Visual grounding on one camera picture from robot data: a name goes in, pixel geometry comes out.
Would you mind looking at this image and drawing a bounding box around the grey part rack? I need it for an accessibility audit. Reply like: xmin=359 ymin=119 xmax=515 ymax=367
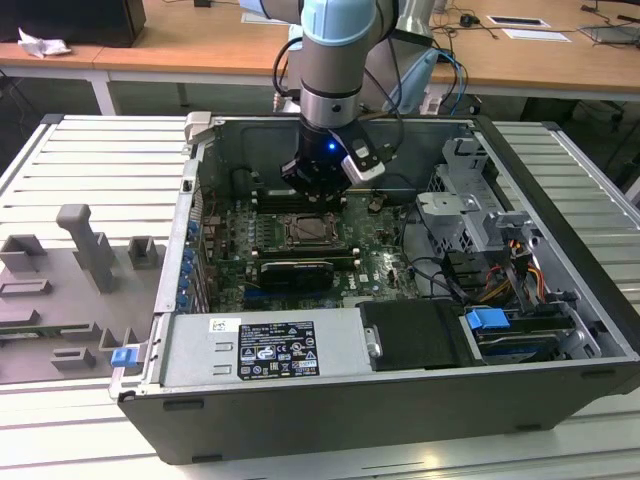
xmin=0 ymin=202 xmax=169 ymax=386

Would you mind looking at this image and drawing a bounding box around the crumpled white paper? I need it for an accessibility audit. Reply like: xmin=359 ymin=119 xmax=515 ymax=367
xmin=17 ymin=27 xmax=72 ymax=59

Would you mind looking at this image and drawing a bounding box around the hard disk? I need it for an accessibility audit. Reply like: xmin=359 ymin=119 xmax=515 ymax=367
xmin=473 ymin=329 xmax=571 ymax=365

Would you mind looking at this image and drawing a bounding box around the silver power supply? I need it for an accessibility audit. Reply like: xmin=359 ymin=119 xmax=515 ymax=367
xmin=158 ymin=310 xmax=376 ymax=390

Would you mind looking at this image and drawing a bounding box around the white paper sheet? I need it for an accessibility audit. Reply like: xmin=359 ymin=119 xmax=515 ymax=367
xmin=501 ymin=28 xmax=575 ymax=44

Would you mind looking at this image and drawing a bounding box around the wooden desk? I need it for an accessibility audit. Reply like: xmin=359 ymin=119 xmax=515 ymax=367
xmin=0 ymin=0 xmax=640 ymax=119

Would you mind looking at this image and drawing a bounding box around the silver CPU with green edge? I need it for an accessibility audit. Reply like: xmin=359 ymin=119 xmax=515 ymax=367
xmin=298 ymin=221 xmax=331 ymax=242

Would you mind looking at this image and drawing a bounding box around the blue disk carrier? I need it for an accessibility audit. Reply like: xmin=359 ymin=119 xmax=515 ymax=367
xmin=464 ymin=308 xmax=510 ymax=332

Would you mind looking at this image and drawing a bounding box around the black computer box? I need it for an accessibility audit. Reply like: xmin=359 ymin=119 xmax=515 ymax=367
xmin=0 ymin=0 xmax=147 ymax=49

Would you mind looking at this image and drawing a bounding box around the black plastic shroud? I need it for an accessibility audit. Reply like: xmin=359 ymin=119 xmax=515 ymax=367
xmin=358 ymin=299 xmax=471 ymax=374

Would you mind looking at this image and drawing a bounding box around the graphics card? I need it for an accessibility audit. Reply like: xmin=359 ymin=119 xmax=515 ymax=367
xmin=258 ymin=258 xmax=335 ymax=293

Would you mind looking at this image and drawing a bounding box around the silver drive cage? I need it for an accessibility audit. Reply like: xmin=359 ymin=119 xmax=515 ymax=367
xmin=413 ymin=137 xmax=544 ymax=261

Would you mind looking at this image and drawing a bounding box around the yellow and red wire bundle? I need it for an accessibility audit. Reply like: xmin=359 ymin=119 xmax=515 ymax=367
xmin=477 ymin=238 xmax=546 ymax=307

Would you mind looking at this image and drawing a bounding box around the black cable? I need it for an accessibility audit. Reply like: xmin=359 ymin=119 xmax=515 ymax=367
xmin=271 ymin=36 xmax=307 ymax=103
xmin=407 ymin=256 xmax=471 ymax=306

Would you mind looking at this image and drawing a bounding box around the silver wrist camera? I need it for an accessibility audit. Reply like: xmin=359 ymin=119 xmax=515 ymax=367
xmin=332 ymin=127 xmax=389 ymax=185

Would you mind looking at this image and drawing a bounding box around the blue plastic latch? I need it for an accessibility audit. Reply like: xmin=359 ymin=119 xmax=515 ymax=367
xmin=110 ymin=347 xmax=138 ymax=371

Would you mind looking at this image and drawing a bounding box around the metal socket cover frame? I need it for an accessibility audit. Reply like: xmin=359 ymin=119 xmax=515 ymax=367
xmin=285 ymin=215 xmax=344 ymax=248

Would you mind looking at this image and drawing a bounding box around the blue cable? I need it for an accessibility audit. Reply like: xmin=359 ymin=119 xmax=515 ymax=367
xmin=438 ymin=49 xmax=470 ymax=120

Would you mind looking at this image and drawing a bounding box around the green motherboard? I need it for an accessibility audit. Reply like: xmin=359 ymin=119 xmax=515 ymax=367
xmin=202 ymin=192 xmax=441 ymax=311

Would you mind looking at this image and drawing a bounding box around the CPU socket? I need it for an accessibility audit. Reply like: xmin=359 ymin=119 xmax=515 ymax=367
xmin=279 ymin=212 xmax=349 ymax=251

